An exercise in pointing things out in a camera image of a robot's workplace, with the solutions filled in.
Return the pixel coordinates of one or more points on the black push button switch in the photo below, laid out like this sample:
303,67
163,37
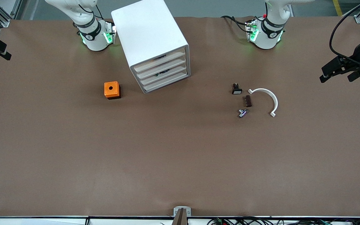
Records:
237,90

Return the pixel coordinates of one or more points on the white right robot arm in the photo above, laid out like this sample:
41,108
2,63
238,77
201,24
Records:
94,34

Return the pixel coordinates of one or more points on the black part inside drawer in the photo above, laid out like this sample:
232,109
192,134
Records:
162,72

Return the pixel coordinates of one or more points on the orange box with hole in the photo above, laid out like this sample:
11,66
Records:
111,89

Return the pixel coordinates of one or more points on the white curved plastic bracket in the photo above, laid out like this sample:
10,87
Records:
272,97

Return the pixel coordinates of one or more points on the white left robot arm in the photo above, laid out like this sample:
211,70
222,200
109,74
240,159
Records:
266,34

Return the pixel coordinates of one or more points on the dark brown terminal block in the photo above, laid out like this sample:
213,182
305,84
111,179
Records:
247,101

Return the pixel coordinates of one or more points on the grey metal table bracket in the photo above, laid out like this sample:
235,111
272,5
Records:
182,211

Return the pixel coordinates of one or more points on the silver metal connector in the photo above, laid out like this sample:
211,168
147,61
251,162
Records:
242,113

